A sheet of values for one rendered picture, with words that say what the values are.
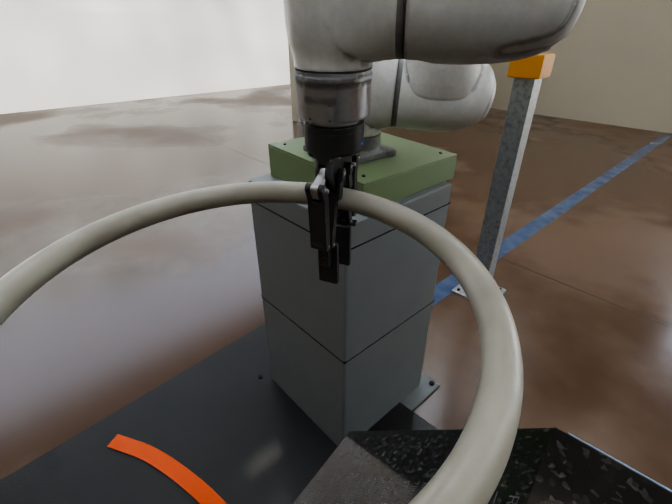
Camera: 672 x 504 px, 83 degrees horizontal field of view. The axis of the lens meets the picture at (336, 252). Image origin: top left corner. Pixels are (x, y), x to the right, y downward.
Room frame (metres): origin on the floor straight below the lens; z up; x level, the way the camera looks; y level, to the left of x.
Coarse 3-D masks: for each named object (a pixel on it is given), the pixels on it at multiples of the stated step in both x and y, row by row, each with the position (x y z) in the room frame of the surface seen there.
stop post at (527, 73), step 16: (512, 64) 1.58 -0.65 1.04; (528, 64) 1.54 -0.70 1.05; (544, 64) 1.52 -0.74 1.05; (528, 80) 1.55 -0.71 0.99; (512, 96) 1.58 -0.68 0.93; (528, 96) 1.54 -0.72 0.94; (512, 112) 1.57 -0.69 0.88; (528, 112) 1.54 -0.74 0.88; (512, 128) 1.56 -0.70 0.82; (528, 128) 1.57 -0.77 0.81; (512, 144) 1.55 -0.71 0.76; (496, 160) 1.59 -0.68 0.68; (512, 160) 1.54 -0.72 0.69; (496, 176) 1.58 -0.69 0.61; (512, 176) 1.54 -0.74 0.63; (496, 192) 1.56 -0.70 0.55; (512, 192) 1.57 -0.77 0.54; (496, 208) 1.55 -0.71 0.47; (496, 224) 1.54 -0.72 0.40; (480, 240) 1.58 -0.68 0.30; (496, 240) 1.53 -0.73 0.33; (480, 256) 1.57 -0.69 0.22; (496, 256) 1.57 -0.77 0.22
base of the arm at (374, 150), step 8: (376, 136) 0.96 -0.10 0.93; (304, 144) 1.00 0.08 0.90; (368, 144) 0.94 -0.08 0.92; (376, 144) 0.96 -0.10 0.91; (360, 152) 0.93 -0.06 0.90; (368, 152) 0.93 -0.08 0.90; (376, 152) 0.95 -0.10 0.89; (384, 152) 0.97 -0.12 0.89; (392, 152) 0.98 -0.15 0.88; (360, 160) 0.91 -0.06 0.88; (368, 160) 0.93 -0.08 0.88
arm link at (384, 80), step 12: (384, 60) 0.94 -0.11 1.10; (396, 60) 0.95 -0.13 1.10; (384, 72) 0.92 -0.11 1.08; (396, 72) 0.92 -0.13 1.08; (372, 84) 0.91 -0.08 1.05; (384, 84) 0.91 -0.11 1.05; (372, 96) 0.91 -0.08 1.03; (384, 96) 0.91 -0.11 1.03; (372, 108) 0.91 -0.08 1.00; (384, 108) 0.91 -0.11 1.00; (372, 120) 0.92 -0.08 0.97; (384, 120) 0.92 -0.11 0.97; (372, 132) 0.94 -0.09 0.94
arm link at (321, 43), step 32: (288, 0) 0.46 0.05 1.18; (320, 0) 0.43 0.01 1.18; (352, 0) 0.43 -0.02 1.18; (384, 0) 0.42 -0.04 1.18; (288, 32) 0.47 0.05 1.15; (320, 32) 0.44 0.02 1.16; (352, 32) 0.43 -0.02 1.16; (384, 32) 0.43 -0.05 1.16; (320, 64) 0.44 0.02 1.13; (352, 64) 0.45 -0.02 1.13
